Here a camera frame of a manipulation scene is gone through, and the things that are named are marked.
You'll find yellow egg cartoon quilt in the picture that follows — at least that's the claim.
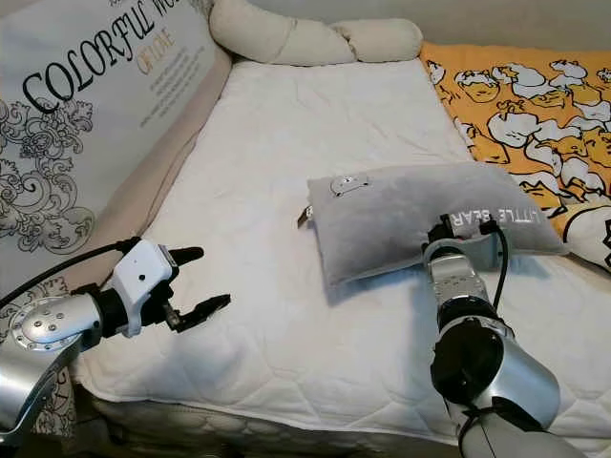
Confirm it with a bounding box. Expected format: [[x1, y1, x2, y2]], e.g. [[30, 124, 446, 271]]
[[420, 41, 611, 273]]

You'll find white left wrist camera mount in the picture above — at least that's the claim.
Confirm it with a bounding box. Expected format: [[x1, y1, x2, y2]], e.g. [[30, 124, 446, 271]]
[[112, 240, 178, 337]]

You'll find grey little bear pillow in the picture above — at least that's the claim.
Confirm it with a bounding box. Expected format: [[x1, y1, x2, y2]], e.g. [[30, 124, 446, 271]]
[[305, 162, 569, 287]]

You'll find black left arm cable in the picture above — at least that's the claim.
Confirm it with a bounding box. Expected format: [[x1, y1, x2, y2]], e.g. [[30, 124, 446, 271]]
[[0, 239, 142, 311]]

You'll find white quilted mattress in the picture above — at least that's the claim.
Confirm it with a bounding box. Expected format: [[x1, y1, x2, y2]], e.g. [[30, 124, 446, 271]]
[[72, 59, 611, 451]]

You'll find beige bolster pillow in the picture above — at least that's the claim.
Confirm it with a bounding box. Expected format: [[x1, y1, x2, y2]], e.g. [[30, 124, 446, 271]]
[[210, 0, 424, 66]]

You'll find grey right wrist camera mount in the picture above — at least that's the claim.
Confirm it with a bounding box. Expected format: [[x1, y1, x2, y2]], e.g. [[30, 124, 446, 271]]
[[428, 246, 480, 312]]

